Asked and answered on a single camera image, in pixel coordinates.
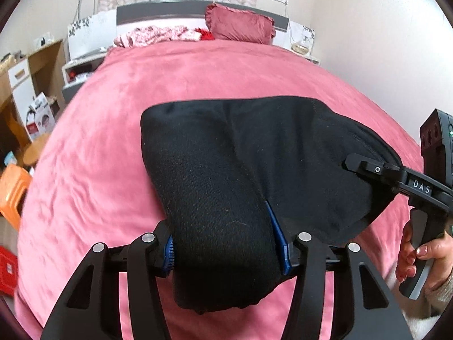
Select printed cardboard box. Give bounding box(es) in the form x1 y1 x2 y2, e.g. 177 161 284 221
26 92 57 142

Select pink bed blanket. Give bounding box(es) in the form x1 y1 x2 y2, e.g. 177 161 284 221
14 39 430 340

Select pink floral clothing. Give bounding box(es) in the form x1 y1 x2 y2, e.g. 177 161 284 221
113 25 200 48

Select grey bed headboard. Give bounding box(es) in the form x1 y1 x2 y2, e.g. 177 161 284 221
116 1 291 34

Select person's right hand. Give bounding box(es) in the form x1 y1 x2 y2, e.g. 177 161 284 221
396 220 453 293

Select round wooden stool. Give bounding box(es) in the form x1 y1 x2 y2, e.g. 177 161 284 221
23 133 52 167

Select dark red pillow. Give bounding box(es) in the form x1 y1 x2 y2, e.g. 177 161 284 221
204 3 277 45

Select wooden desk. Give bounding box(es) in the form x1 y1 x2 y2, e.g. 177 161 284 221
0 41 66 156

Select white nightstand with floral decal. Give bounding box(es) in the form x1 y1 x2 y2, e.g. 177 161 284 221
62 9 117 103

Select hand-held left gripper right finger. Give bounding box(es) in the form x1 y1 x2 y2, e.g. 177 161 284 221
265 200 413 340

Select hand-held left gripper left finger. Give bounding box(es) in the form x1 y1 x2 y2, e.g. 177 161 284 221
40 220 176 340

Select round glass bowl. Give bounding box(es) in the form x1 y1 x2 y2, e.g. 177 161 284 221
292 37 312 54

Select orange plastic stool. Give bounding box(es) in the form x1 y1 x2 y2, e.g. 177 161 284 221
0 165 32 231

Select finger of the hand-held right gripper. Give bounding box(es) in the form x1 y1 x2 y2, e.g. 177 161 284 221
343 153 404 192

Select red box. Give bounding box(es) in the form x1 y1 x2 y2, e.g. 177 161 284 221
0 244 20 296

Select black pants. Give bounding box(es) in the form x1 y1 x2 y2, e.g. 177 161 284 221
140 95 402 314

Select person's right forearm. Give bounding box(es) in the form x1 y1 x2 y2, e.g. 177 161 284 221
386 269 453 340

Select small white nightstand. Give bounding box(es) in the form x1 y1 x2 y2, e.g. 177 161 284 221
288 21 321 66

